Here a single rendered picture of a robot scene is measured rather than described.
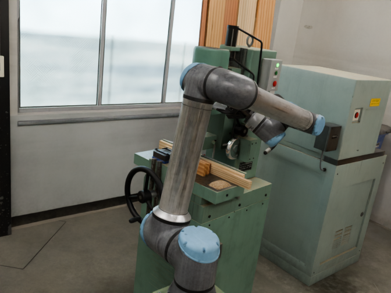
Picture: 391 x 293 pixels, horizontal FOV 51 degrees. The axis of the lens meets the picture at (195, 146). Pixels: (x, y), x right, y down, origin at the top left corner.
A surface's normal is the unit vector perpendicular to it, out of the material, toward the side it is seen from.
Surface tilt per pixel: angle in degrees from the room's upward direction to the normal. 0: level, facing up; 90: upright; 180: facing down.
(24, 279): 0
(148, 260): 90
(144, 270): 90
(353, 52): 90
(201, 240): 6
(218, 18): 87
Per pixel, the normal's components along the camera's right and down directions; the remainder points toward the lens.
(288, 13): 0.62, 0.30
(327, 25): -0.77, 0.09
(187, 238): 0.17, -0.91
